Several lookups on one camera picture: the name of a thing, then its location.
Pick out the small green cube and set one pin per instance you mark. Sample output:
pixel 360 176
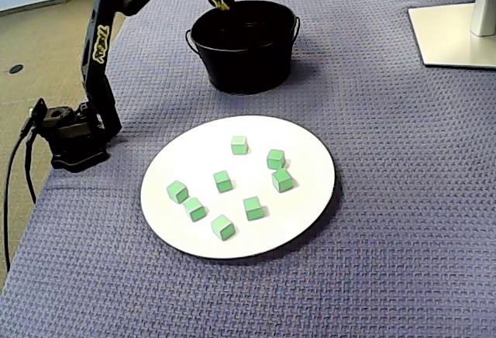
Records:
pixel 222 181
pixel 253 208
pixel 282 180
pixel 239 145
pixel 194 209
pixel 177 191
pixel 275 159
pixel 222 227

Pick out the black robot arm with stickers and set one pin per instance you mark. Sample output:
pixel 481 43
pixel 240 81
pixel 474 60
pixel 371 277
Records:
pixel 97 43

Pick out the white round plate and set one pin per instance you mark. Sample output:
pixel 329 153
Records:
pixel 271 233

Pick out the black metal bucket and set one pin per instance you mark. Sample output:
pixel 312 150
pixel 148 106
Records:
pixel 263 70

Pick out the white monitor stand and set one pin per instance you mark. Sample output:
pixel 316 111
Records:
pixel 445 39

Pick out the black floor outlet cover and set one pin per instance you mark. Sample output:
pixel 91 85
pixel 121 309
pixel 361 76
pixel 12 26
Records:
pixel 16 69

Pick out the blue waffle cloth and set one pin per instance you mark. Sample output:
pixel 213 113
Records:
pixel 387 237

